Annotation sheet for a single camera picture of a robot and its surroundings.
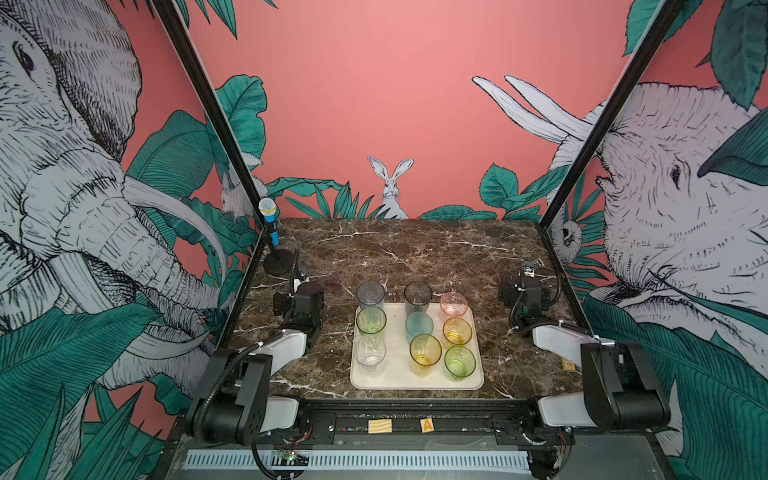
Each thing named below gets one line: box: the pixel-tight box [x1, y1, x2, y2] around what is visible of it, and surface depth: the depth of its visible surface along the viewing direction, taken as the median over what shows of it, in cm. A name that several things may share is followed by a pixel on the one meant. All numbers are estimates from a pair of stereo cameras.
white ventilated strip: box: [184, 451, 530, 470], surface depth 71 cm
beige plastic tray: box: [350, 303, 484, 390], surface depth 84 cm
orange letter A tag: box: [420, 418, 435, 433], surface depth 76 cm
